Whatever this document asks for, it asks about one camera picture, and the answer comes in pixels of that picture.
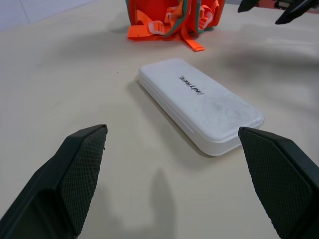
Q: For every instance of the orange and teal backpack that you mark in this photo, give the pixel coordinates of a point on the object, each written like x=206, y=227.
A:
x=159, y=10

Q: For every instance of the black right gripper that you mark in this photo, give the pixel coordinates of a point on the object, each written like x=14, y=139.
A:
x=282, y=3

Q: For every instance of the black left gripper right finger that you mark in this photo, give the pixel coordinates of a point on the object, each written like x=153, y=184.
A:
x=286, y=189

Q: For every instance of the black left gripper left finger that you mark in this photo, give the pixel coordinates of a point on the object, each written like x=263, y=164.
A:
x=62, y=184

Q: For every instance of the white rectangular case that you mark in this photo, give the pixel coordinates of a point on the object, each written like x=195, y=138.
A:
x=199, y=107

